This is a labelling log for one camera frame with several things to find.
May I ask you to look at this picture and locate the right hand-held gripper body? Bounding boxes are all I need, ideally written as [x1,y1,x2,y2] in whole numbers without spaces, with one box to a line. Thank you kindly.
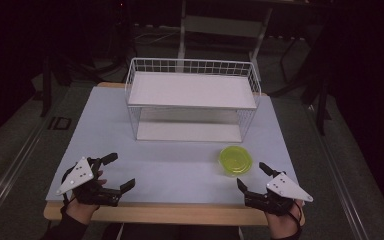
[245,172,314,216]

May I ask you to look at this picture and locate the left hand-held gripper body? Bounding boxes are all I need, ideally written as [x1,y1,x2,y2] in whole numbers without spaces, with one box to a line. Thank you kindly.
[55,156,122,207]

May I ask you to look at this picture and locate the green round plastic container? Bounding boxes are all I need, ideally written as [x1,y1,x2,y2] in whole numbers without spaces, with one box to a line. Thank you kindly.
[217,145,254,177]

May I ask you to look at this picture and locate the white wire shelf rack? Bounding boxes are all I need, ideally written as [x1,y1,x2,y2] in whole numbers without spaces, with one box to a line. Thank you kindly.
[124,57,262,144]

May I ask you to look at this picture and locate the person's right hand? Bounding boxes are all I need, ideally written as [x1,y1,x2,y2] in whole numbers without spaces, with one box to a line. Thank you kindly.
[265,199,305,240]

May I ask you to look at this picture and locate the person's left hand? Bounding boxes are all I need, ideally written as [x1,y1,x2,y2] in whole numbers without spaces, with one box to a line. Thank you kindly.
[65,169,108,226]

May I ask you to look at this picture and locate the black floor plate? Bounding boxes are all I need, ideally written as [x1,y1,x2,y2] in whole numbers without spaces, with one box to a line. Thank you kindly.
[47,116,73,131]

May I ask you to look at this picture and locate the black stand leg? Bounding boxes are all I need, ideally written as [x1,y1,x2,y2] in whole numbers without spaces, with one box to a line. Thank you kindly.
[315,75,332,136]

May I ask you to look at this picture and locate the grey metal stand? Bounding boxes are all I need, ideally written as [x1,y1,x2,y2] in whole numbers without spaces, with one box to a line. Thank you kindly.
[175,0,275,73]

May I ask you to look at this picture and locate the black wrist strap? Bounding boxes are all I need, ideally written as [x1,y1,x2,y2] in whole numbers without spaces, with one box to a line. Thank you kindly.
[285,199,304,234]

